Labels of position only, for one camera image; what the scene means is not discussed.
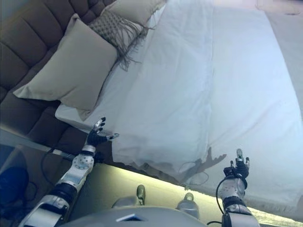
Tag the grey woven fringed cushion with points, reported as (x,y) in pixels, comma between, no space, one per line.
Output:
(111,26)

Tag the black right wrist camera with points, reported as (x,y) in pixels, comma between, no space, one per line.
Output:
(228,171)

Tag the beige bed runner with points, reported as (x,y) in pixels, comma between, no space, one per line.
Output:
(288,47)

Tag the white sheeted mattress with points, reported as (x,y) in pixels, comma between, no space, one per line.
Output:
(118,99)

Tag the padded tufted headboard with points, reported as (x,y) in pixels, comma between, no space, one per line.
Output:
(26,47)

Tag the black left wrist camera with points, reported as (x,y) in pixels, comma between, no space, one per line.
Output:
(99,158)

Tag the silver robot torso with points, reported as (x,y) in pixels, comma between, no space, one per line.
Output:
(99,217)

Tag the wooden nightstand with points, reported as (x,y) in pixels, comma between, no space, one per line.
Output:
(33,160)

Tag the brown padded bed frame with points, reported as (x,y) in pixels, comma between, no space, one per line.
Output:
(71,137)

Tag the silver robot leg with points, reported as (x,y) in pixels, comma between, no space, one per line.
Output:
(140,191)
(188,203)

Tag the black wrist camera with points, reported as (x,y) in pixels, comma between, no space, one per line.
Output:
(228,171)
(99,158)

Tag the left silver robot leg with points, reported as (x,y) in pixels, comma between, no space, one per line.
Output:
(140,191)

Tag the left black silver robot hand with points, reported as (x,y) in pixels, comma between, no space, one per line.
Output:
(95,138)

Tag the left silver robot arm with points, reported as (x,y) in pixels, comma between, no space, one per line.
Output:
(75,170)

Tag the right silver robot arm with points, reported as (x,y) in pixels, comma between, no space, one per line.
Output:
(232,191)

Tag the large beige pillow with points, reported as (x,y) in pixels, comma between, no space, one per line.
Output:
(75,66)

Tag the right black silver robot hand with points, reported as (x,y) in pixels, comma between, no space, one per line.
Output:
(241,169)

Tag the white duvet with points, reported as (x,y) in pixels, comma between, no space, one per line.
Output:
(201,94)

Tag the grey streaked floor rug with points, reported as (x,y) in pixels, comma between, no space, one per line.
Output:
(279,215)

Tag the right silver robot leg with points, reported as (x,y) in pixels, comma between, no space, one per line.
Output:
(188,203)

